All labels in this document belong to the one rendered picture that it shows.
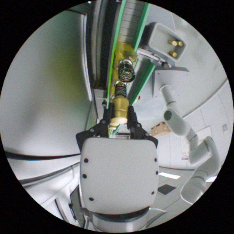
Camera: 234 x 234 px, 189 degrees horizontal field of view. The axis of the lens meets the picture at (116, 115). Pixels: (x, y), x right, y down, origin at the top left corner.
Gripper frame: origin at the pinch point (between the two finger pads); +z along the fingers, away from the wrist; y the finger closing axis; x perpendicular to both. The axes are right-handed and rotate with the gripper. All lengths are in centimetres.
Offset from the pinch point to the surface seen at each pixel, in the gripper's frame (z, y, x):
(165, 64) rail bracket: 14.9, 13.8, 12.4
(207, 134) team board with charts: 3, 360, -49
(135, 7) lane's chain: 21.8, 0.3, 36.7
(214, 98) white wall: 88, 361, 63
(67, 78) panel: 5.3, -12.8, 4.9
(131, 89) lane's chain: 34.5, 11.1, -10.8
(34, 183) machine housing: -16.0, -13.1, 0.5
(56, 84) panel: 1.3, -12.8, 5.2
